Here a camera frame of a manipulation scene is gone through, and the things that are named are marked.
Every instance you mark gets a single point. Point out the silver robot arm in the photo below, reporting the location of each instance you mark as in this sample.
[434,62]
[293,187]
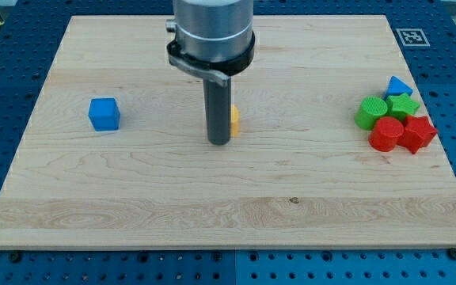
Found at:
[212,30]

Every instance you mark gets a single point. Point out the blue cube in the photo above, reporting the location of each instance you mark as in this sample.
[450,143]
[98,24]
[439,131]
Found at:
[104,114]

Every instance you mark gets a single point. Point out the yellow block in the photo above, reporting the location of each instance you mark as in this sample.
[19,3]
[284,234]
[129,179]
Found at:
[234,121]

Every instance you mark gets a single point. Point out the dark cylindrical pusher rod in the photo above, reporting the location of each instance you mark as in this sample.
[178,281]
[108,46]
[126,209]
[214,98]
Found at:
[217,100]

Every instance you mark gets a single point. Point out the wooden board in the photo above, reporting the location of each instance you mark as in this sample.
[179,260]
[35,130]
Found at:
[300,174]

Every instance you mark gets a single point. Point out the green cylinder block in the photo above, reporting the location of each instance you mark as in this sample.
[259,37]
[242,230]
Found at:
[370,111]

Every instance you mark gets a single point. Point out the red cylinder block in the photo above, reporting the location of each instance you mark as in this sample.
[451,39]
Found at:
[386,133]

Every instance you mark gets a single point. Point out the green star block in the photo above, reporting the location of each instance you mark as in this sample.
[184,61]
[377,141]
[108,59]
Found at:
[400,106]

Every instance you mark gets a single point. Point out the blue triangle block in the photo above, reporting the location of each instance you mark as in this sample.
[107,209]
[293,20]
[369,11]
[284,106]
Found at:
[397,87]

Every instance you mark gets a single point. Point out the red star block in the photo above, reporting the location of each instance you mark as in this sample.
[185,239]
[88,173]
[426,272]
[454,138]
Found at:
[418,133]

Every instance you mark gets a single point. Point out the white fiducial marker tag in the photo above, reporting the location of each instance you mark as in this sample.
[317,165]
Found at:
[412,37]

